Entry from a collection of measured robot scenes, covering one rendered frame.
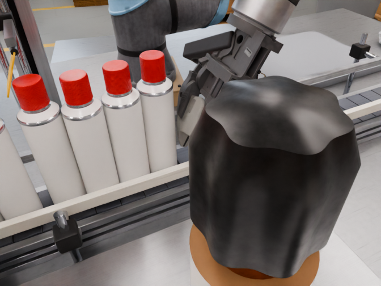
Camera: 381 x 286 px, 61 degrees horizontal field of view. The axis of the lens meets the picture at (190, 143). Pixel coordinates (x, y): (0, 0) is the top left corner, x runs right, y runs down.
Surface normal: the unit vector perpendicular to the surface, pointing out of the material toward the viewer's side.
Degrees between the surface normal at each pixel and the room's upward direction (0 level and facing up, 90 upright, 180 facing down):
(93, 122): 90
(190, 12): 91
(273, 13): 84
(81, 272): 0
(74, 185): 90
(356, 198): 0
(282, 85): 0
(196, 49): 57
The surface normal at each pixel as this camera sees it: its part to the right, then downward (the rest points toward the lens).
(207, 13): 0.38, 0.71
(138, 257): -0.02, -0.78
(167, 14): 0.38, 0.54
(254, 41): -0.79, -0.14
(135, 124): 0.74, 0.41
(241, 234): -0.02, 0.63
